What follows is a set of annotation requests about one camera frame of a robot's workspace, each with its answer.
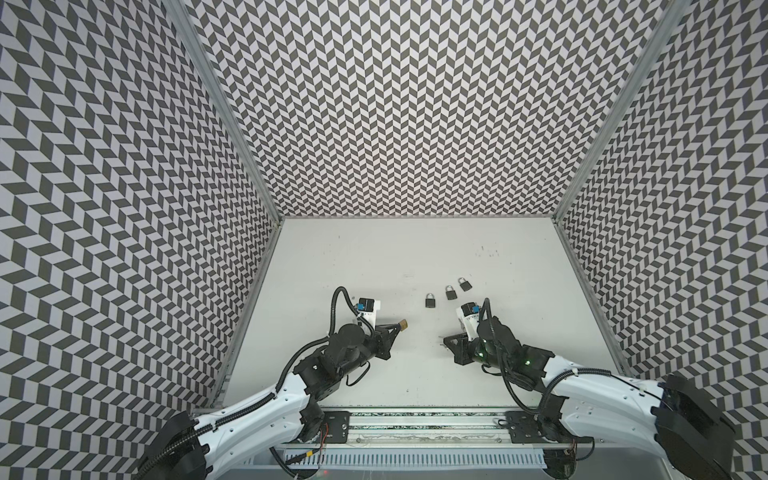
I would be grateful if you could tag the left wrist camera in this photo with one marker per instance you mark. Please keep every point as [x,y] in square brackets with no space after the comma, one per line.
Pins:
[367,309]

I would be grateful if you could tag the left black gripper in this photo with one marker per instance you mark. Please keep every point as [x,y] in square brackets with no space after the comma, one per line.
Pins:
[385,340]

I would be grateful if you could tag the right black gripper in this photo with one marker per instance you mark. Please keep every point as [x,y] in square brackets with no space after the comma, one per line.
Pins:
[466,347]

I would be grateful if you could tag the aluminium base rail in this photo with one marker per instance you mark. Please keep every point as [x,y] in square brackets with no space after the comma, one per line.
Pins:
[486,443]

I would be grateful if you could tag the black padlock top with keys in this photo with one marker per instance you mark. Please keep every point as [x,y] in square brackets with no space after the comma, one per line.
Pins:
[464,284]

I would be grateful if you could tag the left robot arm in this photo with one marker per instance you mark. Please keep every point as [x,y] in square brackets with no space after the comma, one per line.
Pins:
[211,445]

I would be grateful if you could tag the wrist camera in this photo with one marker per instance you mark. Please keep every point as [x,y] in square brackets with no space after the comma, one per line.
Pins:
[468,315]
[367,309]

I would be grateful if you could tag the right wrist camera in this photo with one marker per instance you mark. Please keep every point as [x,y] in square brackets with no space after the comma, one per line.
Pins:
[468,315]

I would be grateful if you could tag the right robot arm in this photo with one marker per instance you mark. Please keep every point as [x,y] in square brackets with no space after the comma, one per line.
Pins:
[672,419]

